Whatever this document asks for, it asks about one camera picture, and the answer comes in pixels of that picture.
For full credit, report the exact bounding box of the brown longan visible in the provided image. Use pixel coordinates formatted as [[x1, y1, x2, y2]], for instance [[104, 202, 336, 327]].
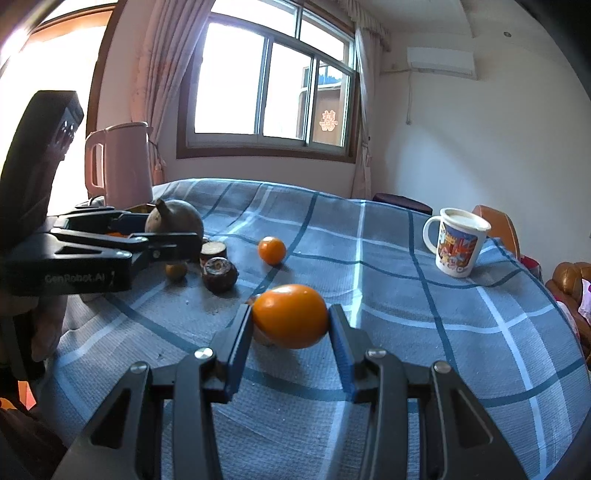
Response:
[[165, 262, 188, 282]]

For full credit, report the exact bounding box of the purple passion fruit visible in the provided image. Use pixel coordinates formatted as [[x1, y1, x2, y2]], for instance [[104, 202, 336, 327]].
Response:
[[144, 199, 204, 237]]

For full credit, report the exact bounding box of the cut water chestnut piece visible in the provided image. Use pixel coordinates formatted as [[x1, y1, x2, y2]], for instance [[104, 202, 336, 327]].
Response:
[[199, 241, 228, 266]]

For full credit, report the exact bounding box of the dark water chestnut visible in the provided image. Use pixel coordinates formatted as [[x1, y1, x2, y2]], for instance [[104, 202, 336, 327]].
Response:
[[202, 257, 238, 294]]

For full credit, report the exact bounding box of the small round orange kumquat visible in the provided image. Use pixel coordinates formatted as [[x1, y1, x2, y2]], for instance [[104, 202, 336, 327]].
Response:
[[257, 236, 287, 266]]

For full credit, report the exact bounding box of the oval orange kumquat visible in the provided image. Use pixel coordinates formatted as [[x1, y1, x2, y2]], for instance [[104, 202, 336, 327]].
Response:
[[252, 284, 329, 350]]

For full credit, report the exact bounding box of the pink metal tin box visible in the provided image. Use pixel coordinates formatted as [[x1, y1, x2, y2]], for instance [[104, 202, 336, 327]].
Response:
[[127, 203, 155, 214]]

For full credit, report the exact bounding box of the pink electric kettle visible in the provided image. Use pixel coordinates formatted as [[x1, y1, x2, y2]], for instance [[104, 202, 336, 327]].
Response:
[[84, 121, 152, 209]]

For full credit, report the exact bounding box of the blue plaid tablecloth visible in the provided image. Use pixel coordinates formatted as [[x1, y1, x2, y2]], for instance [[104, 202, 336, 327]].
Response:
[[33, 179, 590, 479]]

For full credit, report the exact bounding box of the white cartoon mug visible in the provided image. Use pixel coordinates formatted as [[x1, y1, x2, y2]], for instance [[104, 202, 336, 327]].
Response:
[[423, 207, 492, 278]]

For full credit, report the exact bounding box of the pink floral cushion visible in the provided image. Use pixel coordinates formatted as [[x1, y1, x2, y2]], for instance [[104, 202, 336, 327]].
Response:
[[557, 278, 590, 343]]

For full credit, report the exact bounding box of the pink left curtain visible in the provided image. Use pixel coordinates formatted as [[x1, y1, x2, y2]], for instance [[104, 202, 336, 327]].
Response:
[[130, 0, 214, 185]]

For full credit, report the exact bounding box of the pink curtain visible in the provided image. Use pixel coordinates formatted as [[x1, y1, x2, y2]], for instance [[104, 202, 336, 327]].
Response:
[[130, 0, 214, 185], [337, 0, 391, 200]]

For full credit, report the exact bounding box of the brown leather sofa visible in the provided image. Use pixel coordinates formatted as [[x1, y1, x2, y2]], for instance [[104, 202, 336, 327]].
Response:
[[546, 262, 590, 366]]

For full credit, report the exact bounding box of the brown leather chair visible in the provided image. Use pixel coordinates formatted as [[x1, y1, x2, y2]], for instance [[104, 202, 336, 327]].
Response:
[[473, 205, 521, 260]]

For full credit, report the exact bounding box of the dark round stool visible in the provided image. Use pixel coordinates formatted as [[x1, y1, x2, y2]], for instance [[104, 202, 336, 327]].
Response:
[[373, 193, 433, 216]]

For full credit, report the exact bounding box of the pink right curtain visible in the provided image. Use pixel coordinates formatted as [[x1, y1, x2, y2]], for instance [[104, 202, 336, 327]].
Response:
[[337, 0, 391, 200]]

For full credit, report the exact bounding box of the white air conditioner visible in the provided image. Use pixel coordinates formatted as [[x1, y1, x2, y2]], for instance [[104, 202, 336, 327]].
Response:
[[407, 47, 478, 80]]

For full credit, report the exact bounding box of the window with brown frame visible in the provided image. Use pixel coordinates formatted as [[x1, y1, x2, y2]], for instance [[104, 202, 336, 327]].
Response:
[[176, 1, 360, 163]]

